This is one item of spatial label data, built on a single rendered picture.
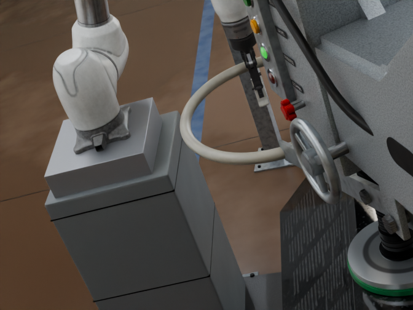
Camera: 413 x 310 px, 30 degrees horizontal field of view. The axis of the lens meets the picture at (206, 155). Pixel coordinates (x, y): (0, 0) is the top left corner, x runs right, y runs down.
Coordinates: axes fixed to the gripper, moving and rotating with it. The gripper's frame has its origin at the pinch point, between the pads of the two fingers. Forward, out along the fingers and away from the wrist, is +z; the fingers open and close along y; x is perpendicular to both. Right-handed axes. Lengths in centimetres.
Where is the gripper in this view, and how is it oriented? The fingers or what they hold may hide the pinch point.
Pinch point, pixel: (260, 92)
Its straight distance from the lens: 229.7
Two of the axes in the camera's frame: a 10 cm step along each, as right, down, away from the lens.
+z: 3.0, 7.8, 5.5
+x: 9.5, -3.0, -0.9
